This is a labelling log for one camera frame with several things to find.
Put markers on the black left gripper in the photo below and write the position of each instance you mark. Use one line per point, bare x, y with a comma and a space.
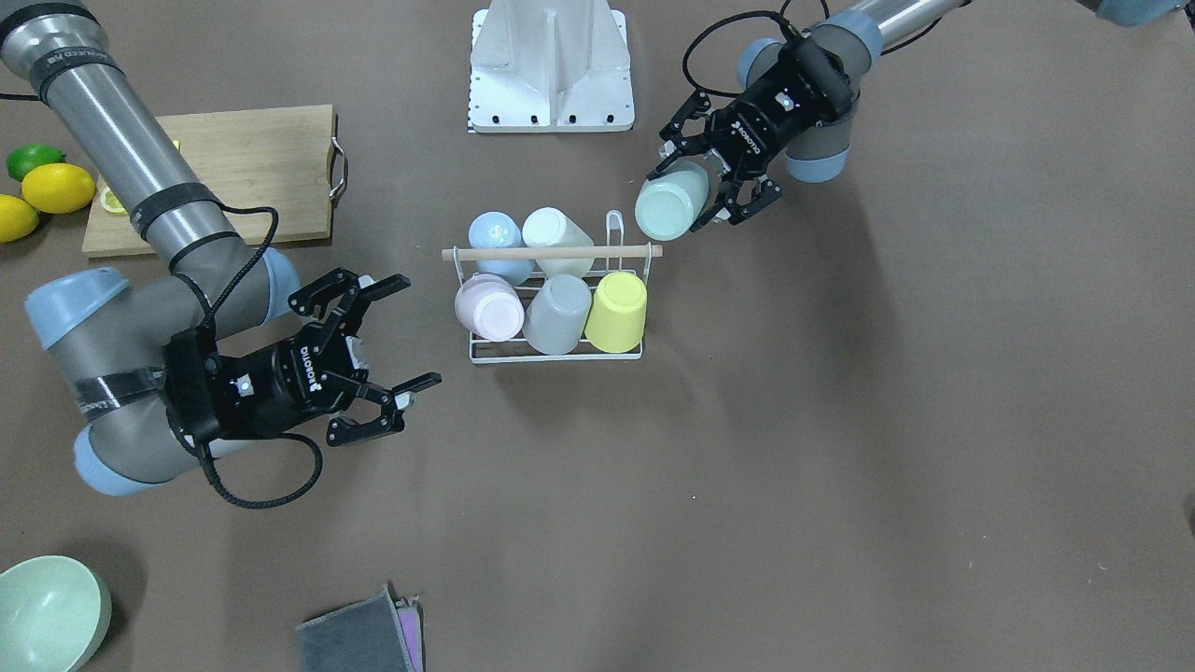
767, 123

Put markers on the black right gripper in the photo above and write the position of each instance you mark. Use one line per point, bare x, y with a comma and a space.
285, 375

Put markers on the green plastic cup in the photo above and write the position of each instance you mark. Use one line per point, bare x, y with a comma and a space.
668, 205

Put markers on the pink plastic cup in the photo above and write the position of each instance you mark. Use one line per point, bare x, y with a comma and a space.
488, 306

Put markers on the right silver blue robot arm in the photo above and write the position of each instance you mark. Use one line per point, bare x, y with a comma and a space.
230, 347

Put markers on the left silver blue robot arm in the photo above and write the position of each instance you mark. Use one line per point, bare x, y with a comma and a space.
878, 28

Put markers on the white plastic cup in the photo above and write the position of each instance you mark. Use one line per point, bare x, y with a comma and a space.
550, 227

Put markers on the yellow plastic cup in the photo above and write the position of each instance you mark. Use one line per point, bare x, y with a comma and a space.
616, 322

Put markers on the grey plastic cup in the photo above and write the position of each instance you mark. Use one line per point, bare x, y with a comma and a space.
556, 317

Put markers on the wooden cutting board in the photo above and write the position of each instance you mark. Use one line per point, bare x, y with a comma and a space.
280, 158

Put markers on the grey folded cloth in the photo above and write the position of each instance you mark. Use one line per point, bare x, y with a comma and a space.
382, 633

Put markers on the lemon slice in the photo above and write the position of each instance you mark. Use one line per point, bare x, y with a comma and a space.
110, 204

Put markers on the whole yellow lemon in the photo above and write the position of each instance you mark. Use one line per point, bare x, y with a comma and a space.
58, 189
17, 218

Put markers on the green lime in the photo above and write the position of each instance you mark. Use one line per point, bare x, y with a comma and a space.
22, 160

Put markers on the green bowl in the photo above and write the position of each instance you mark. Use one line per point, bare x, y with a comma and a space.
55, 613

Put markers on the white wire cup rack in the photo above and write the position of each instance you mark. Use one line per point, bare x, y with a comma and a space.
496, 246

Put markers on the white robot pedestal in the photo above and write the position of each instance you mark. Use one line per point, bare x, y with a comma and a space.
550, 67

